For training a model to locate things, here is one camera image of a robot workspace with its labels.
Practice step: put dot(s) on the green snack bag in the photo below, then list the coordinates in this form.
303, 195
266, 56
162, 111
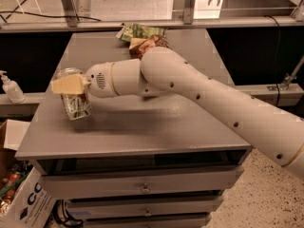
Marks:
130, 31

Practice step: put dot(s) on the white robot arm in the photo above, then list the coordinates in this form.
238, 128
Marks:
276, 133

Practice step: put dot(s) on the white pump bottle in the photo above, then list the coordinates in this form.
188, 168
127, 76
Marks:
12, 89

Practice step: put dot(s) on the brown sea salt chip bag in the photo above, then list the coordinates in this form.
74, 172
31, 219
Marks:
139, 46

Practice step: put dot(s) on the white cardboard box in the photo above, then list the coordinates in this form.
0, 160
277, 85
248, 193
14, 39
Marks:
31, 205

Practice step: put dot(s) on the grey metal rail frame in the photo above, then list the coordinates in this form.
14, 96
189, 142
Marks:
89, 15

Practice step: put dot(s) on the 7up soda can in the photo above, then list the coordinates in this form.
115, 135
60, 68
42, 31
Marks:
76, 106

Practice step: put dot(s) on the grey drawer cabinet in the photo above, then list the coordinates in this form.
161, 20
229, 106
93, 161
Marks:
135, 163

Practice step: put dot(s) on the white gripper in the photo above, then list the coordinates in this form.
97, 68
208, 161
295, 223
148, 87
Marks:
99, 80

